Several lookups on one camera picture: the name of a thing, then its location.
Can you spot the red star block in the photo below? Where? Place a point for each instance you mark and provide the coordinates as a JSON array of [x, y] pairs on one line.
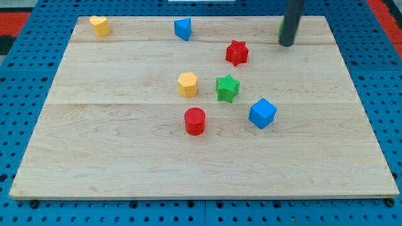
[[237, 52]]

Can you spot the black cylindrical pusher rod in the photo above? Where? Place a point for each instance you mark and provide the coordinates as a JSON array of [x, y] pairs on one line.
[[294, 11]]

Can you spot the green circle block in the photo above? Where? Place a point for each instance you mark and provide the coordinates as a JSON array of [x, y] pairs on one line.
[[280, 28]]

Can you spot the yellow heart block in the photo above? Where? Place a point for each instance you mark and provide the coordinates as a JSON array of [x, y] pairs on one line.
[[100, 25]]

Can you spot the light wooden board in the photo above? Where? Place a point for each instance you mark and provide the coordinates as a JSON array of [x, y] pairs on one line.
[[112, 126]]

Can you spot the red cylinder block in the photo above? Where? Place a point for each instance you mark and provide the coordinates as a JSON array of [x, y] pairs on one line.
[[195, 121]]

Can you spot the yellow hexagon block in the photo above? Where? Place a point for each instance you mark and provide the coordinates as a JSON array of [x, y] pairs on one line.
[[188, 84]]

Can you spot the blue triangle block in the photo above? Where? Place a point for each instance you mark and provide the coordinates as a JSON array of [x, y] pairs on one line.
[[183, 28]]

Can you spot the green star block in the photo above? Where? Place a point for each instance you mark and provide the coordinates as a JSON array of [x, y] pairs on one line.
[[227, 88]]

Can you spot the blue cube block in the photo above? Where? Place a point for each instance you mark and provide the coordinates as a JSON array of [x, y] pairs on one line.
[[262, 113]]

